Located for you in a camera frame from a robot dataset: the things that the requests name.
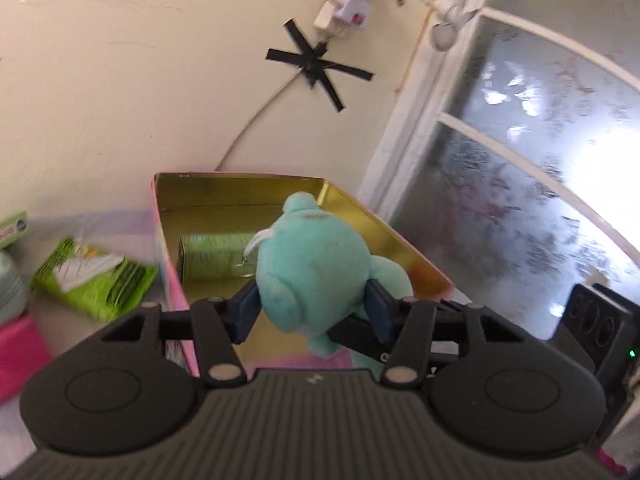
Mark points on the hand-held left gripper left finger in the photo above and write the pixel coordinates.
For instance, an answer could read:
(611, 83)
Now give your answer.
(245, 312)

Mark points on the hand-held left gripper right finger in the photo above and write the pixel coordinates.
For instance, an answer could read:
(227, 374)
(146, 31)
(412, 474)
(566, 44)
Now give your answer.
(377, 310)

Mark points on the green cardboard box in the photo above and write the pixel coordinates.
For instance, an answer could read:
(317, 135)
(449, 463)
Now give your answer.
(210, 257)

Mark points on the teal plush toy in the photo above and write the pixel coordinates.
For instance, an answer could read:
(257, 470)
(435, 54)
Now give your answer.
(310, 260)

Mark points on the pink tin box gold inside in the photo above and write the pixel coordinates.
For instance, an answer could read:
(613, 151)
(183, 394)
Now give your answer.
(225, 195)

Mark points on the striped bed sheet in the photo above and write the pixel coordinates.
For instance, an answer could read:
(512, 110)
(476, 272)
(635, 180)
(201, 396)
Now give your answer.
(115, 225)

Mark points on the green snack packet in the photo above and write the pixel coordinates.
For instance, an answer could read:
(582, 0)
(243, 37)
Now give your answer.
(90, 280)

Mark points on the white frosted glass door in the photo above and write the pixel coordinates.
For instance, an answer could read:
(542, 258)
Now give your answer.
(500, 160)

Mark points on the pink cloth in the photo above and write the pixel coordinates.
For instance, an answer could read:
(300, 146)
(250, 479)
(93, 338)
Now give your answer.
(20, 355)

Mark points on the mint green container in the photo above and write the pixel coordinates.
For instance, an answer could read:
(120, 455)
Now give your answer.
(10, 290)

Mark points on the light green white packet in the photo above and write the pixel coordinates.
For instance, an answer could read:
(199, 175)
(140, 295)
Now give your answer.
(11, 232)

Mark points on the black tape cross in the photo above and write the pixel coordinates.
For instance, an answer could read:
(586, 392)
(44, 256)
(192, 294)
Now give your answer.
(312, 62)

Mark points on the white plug adapter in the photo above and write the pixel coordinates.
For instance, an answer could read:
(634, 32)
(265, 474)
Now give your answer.
(352, 10)

